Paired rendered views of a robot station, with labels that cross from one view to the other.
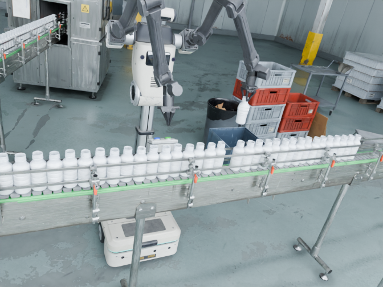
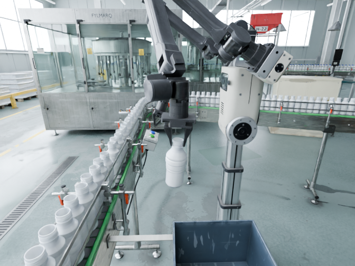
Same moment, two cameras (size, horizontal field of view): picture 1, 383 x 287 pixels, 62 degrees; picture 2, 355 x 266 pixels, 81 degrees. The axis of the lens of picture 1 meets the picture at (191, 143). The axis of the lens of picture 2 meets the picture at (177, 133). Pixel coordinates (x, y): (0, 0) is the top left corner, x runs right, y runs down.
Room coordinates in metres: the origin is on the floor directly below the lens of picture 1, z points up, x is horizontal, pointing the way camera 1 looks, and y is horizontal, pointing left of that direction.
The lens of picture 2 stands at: (2.13, -0.82, 1.54)
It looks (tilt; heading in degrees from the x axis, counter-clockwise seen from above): 20 degrees down; 117
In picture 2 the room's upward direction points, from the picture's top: straight up
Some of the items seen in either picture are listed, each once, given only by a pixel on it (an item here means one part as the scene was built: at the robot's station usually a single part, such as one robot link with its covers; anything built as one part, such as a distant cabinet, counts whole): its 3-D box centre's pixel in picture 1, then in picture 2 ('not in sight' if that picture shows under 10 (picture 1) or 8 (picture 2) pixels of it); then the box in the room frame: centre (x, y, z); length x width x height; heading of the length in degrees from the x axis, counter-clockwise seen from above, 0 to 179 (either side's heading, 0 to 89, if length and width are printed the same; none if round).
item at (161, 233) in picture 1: (135, 212); not in sight; (1.91, 0.32, 0.24); 0.68 x 0.53 x 0.41; 29
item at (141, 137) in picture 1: (142, 154); (229, 192); (1.92, 0.32, 0.74); 0.11 x 0.11 x 0.40; 29
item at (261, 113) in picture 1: (256, 107); not in sight; (4.00, -0.75, 0.55); 0.61 x 0.41 x 0.22; 126
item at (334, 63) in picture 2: not in sight; (336, 58); (3.14, 5.98, 1.55); 0.17 x 0.15 x 0.42; 11
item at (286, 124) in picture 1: (287, 118); not in sight; (4.43, -1.31, 0.33); 0.61 x 0.41 x 0.22; 122
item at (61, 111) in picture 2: not in sight; (123, 73); (-1.56, 3.40, 1.18); 2.88 x 2.73 x 2.35; 29
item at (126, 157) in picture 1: (126, 163); (131, 127); (1.21, 0.27, 1.08); 0.06 x 0.06 x 0.17
